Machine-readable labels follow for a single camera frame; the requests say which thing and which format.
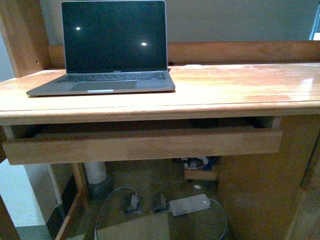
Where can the wooden pull-out keyboard tray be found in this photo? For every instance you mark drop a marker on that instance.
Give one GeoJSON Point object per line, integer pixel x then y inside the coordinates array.
{"type": "Point", "coordinates": [142, 145]}

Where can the low wooden shelf with clutter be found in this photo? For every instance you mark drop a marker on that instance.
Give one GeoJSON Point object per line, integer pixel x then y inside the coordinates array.
{"type": "Point", "coordinates": [202, 168]}

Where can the white pipe under desk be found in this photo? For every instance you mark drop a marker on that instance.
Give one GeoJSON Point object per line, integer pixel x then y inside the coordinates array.
{"type": "Point", "coordinates": [95, 172]}

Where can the grey open laptop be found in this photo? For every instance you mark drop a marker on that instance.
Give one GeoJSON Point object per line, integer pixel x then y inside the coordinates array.
{"type": "Point", "coordinates": [112, 47]}

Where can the white power adapter box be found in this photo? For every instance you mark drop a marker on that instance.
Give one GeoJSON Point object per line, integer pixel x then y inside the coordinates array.
{"type": "Point", "coordinates": [189, 204]}

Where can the wooden desk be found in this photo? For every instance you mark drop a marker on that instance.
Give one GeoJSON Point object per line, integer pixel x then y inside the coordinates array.
{"type": "Point", "coordinates": [265, 194]}

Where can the white cable grommet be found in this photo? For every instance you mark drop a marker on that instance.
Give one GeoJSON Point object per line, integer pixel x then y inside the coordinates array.
{"type": "Point", "coordinates": [193, 66]}

